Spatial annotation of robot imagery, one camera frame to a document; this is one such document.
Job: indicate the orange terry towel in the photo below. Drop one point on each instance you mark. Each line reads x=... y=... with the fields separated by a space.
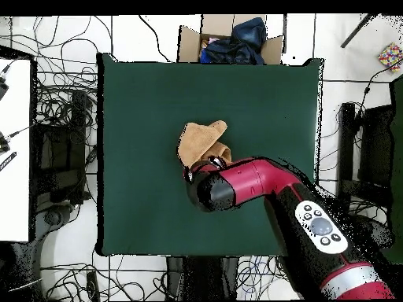
x=198 y=141

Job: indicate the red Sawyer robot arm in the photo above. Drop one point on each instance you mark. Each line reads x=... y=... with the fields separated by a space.
x=252 y=179

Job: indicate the dark green table cloth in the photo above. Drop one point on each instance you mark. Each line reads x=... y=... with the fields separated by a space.
x=151 y=94
x=397 y=157

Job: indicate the cardboard box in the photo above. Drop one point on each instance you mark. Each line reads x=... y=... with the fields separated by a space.
x=189 y=44

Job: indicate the pink and yellow garment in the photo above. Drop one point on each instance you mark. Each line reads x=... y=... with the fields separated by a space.
x=211 y=41

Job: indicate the dark blue garment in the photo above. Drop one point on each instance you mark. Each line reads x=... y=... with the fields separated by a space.
x=245 y=44

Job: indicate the black equipment stand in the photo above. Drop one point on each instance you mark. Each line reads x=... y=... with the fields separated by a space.
x=376 y=148
x=63 y=157

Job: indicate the black power strip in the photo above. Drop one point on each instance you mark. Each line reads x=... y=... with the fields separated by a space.
x=93 y=284

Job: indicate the white table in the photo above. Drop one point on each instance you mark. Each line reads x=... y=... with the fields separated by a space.
x=15 y=188

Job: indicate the black ribbed strip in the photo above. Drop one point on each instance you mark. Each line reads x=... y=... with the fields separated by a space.
x=8 y=160

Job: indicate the black metal bar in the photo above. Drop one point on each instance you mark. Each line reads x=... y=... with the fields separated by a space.
x=357 y=31

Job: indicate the black connector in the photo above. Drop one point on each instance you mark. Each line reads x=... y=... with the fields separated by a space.
x=3 y=144

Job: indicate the multicoloured patterned bundle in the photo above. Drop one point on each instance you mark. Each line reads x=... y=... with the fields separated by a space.
x=390 y=55

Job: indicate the black device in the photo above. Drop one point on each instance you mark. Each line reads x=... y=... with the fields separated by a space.
x=2 y=88

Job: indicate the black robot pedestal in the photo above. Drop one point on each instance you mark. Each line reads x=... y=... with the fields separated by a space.
x=201 y=276

